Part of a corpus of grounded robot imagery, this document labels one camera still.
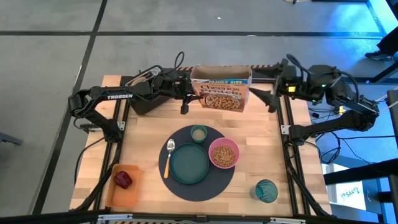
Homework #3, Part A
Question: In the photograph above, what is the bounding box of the pink ribbed bowl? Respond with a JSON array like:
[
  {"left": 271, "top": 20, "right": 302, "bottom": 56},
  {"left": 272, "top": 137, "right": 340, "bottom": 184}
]
[{"left": 208, "top": 137, "right": 241, "bottom": 170}]

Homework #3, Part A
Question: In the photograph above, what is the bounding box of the black cable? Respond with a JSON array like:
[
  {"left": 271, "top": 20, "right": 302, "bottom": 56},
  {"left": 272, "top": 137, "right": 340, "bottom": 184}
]
[
  {"left": 73, "top": 136, "right": 106, "bottom": 188},
  {"left": 173, "top": 50, "right": 186, "bottom": 71},
  {"left": 306, "top": 105, "right": 398, "bottom": 166}
]

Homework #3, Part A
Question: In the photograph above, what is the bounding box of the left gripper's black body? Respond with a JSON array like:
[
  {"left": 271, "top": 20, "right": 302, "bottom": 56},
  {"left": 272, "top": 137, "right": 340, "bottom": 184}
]
[{"left": 169, "top": 73, "right": 192, "bottom": 101}]

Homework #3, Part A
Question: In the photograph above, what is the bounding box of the dark green plate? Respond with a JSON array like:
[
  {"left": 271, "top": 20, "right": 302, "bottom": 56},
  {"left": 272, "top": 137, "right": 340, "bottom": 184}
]
[{"left": 169, "top": 142, "right": 210, "bottom": 185}]

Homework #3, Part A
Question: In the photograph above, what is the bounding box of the orange plastic tray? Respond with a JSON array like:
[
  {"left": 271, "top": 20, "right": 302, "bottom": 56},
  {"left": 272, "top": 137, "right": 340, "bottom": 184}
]
[{"left": 104, "top": 163, "right": 142, "bottom": 209}]

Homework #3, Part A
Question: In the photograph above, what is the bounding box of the person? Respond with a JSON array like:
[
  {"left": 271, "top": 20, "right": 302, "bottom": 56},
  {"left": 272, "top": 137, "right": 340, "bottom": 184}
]
[{"left": 364, "top": 26, "right": 398, "bottom": 62}]

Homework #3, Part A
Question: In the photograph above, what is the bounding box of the blue faceted plastic tumbler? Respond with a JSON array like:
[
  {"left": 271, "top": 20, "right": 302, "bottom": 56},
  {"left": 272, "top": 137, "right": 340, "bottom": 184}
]
[{"left": 249, "top": 179, "right": 279, "bottom": 204}]

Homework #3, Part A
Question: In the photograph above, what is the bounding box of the red apple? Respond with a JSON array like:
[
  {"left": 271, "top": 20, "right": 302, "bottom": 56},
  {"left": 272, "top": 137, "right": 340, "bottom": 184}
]
[{"left": 112, "top": 170, "right": 134, "bottom": 190}]

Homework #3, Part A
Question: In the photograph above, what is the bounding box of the white labelled box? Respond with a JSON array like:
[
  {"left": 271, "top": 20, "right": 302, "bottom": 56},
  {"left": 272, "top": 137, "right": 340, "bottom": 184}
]
[{"left": 322, "top": 179, "right": 368, "bottom": 212}]

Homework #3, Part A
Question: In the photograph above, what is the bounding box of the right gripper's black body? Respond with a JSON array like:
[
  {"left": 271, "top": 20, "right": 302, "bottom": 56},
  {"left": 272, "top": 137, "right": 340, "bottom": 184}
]
[{"left": 274, "top": 60, "right": 301, "bottom": 98}]

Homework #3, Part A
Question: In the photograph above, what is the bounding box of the Cheerios Protein cereal box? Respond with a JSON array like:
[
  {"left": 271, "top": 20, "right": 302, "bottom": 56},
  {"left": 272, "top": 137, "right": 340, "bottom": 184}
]
[{"left": 190, "top": 64, "right": 253, "bottom": 113}]

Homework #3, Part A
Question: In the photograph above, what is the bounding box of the spoon with orange handle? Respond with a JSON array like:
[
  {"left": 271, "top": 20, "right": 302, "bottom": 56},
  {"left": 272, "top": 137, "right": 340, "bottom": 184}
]
[{"left": 163, "top": 138, "right": 177, "bottom": 180}]

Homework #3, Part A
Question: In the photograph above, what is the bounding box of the black aluminium table frame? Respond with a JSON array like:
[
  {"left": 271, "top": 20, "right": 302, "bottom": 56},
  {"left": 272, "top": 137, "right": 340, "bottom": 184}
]
[{"left": 0, "top": 63, "right": 398, "bottom": 224}]

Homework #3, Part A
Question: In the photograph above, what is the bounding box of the green plastic cup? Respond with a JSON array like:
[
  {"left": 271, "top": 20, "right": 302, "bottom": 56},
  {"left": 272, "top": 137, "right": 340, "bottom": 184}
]
[{"left": 190, "top": 124, "right": 208, "bottom": 144}]

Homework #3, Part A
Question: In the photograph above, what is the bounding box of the black bench frame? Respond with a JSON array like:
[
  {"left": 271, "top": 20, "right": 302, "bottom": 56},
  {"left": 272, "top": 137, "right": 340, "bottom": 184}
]
[{"left": 322, "top": 157, "right": 398, "bottom": 215}]

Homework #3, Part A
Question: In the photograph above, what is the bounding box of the brown cereal heap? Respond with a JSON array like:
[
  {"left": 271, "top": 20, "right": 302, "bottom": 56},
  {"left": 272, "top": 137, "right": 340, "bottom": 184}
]
[{"left": 211, "top": 144, "right": 236, "bottom": 168}]

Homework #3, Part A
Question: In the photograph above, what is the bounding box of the dark round woven placemat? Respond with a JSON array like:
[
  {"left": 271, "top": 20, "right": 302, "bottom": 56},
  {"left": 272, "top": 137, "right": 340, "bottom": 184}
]
[{"left": 157, "top": 124, "right": 236, "bottom": 202}]

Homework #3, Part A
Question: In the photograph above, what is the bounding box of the grey chair leg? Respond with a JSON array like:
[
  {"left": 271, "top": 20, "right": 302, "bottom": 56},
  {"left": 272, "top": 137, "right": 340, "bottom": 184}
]
[{"left": 0, "top": 131, "right": 24, "bottom": 146}]

